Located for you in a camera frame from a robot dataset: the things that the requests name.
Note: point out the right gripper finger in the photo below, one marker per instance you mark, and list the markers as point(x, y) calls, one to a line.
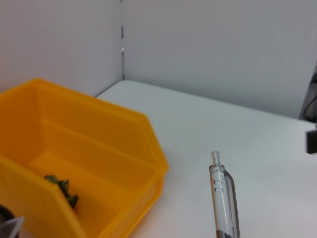
point(312, 141)

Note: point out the silver grey pen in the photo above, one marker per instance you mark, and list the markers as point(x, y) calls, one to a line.
point(223, 198)

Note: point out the yellow plastic storage bin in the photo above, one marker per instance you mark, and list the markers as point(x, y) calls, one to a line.
point(74, 148)

